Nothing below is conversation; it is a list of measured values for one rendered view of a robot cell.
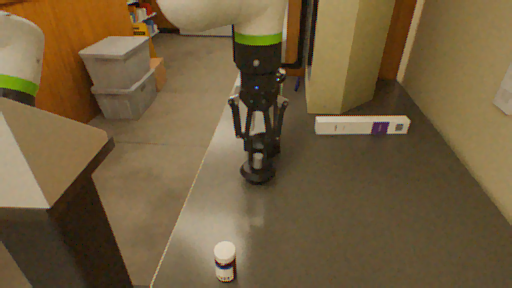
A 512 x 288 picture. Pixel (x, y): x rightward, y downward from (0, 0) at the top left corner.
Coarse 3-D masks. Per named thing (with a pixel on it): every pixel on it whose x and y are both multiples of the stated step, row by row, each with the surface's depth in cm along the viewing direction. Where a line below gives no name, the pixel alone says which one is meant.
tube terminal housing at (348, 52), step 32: (320, 0) 88; (352, 0) 87; (384, 0) 94; (320, 32) 92; (352, 32) 91; (384, 32) 102; (320, 64) 98; (352, 64) 98; (320, 96) 103; (352, 96) 107
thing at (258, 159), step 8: (248, 160) 78; (256, 160) 73; (240, 168) 76; (248, 168) 75; (256, 168) 75; (264, 168) 75; (272, 168) 75; (248, 176) 73; (256, 176) 73; (264, 176) 73; (272, 176) 74
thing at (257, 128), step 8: (280, 72) 77; (280, 88) 76; (272, 104) 76; (256, 112) 78; (272, 112) 78; (256, 120) 79; (272, 120) 79; (256, 128) 80; (264, 128) 80; (272, 128) 80; (256, 136) 82; (256, 144) 83; (272, 144) 83
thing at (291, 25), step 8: (288, 0) 117; (296, 0) 116; (288, 8) 119; (296, 8) 118; (288, 16) 120; (296, 16) 119; (288, 24) 122; (296, 24) 121; (288, 32) 123; (296, 32) 123; (288, 40) 125; (296, 40) 124; (304, 40) 124; (288, 48) 127; (296, 48) 126; (288, 56) 129; (296, 56) 128
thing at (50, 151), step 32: (0, 96) 55; (0, 128) 57; (32, 128) 63; (64, 128) 73; (96, 128) 86; (0, 160) 62; (32, 160) 63; (64, 160) 73; (0, 192) 67; (32, 192) 66
